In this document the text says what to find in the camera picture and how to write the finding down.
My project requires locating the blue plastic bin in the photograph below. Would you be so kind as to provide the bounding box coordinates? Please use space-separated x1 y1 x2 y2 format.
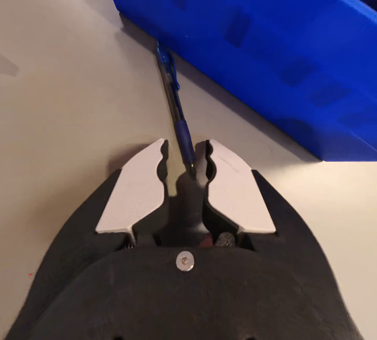
80 0 377 162

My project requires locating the blue pen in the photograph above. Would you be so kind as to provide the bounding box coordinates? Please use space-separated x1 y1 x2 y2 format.
156 40 198 180

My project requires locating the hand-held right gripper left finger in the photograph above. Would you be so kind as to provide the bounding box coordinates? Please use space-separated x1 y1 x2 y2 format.
95 138 170 236

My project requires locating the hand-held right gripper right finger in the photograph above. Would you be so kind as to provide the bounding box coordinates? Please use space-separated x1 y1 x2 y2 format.
203 139 277 236

